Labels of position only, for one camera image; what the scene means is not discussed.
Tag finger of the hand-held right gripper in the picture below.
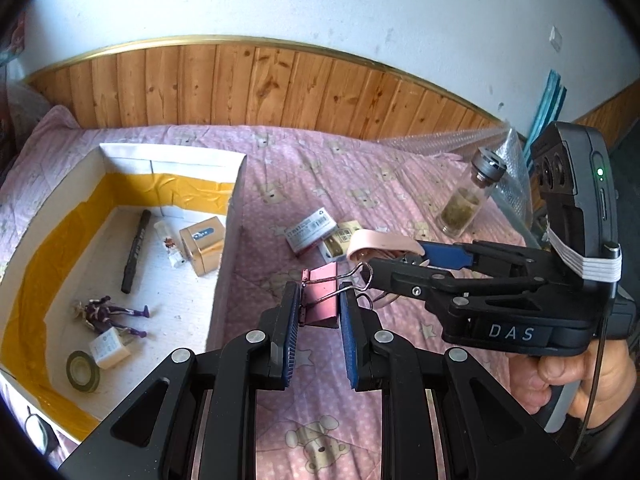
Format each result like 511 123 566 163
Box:
418 239 557 281
370 257 507 312

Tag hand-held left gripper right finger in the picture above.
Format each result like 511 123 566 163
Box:
337 281 576 480

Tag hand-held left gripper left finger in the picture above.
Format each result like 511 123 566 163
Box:
57 281 306 480

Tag pink tape dispenser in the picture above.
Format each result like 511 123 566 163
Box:
346 229 424 264

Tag pink binder clip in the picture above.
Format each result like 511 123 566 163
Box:
300 259 399 330

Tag gold tin box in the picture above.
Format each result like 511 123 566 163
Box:
178 216 227 277

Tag white cardboard box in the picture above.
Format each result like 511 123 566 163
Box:
0 142 249 445

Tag black marker pen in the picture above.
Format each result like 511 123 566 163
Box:
120 209 153 295

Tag white charger plug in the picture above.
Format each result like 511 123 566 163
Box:
88 328 134 369

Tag purple action figure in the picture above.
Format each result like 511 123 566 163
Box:
72 295 151 339

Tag green clear tape roll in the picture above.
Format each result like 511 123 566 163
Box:
66 350 100 392

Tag person's right hand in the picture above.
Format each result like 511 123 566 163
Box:
505 336 640 431

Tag glass bottle with tea leaves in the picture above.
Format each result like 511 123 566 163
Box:
439 147 507 237

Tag yellow tissue pack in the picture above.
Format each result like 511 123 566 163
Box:
320 220 364 262

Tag bubble wrap sheet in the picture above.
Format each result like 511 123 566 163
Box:
384 124 535 223

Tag red and white small box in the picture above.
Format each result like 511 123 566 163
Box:
285 208 337 257

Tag pink bear printed blanket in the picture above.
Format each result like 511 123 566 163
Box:
0 104 556 480

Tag blue plastic strips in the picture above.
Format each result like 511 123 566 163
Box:
524 69 569 162

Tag clear plastic bag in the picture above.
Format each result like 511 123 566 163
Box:
0 79 52 161

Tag black cable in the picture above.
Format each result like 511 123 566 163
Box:
574 305 610 463

